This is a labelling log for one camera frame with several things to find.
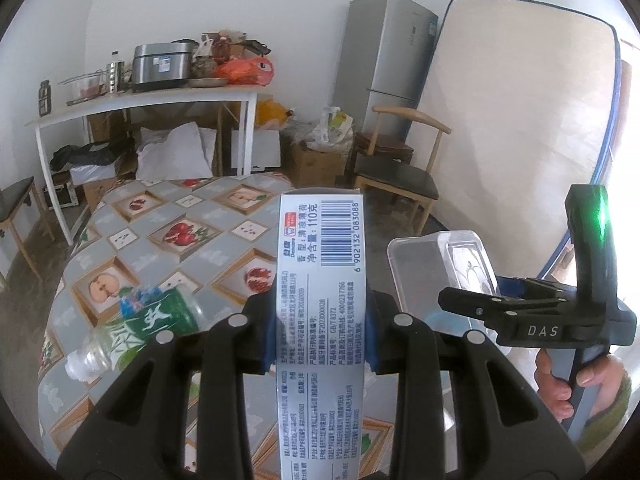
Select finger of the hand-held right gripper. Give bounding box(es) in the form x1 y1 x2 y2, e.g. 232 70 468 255
497 275 577 299
437 286 572 321

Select dark metal case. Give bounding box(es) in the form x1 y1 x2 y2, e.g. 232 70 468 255
41 182 79 212

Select brown cardboard box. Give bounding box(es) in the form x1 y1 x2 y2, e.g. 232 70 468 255
289 140 349 189

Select orange plastic bag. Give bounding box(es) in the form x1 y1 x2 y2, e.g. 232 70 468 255
215 57 276 87

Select person's right hand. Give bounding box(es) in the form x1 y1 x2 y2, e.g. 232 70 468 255
534 347 627 423

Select wooden chair with black seat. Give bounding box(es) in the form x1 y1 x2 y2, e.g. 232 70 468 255
352 105 452 237

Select white plastic bags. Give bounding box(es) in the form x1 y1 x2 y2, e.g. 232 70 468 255
300 106 354 152

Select fruit printed tablecloth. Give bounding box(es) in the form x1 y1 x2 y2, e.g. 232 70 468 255
37 172 401 480

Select dark glass jar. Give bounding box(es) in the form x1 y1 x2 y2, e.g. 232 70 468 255
37 80 54 117

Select glass bowl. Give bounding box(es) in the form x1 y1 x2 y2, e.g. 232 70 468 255
57 72 109 107

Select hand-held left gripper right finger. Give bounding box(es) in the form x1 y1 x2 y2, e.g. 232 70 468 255
367 291 577 480

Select silver rice cooker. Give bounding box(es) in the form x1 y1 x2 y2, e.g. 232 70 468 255
131 42 199 92

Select clear bottle with green label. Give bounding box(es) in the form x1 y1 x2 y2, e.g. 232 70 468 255
65 285 212 384

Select black cloth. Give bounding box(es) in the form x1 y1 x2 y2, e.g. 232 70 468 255
50 142 136 172

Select yellow white toothpaste box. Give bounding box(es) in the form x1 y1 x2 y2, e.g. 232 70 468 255
274 187 374 480

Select white foam box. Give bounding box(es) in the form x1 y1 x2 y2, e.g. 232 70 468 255
70 160 127 187

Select clear plastic container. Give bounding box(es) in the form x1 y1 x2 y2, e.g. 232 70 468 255
387 230 502 334

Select white side table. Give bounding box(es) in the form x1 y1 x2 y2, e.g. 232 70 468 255
25 85 266 247

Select person's right forearm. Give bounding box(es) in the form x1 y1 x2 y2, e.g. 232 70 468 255
580 367 634 448

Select white mattress with blue edge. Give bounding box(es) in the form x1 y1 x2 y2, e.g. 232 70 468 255
407 0 624 282

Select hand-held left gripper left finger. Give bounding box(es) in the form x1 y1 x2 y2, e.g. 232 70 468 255
56 291 280 480

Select white pillow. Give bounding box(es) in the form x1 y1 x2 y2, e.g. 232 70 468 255
136 122 219 181

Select grey refrigerator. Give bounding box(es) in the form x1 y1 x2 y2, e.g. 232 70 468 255
346 0 440 137

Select yellow plastic bag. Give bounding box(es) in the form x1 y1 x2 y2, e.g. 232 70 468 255
255 100 294 129

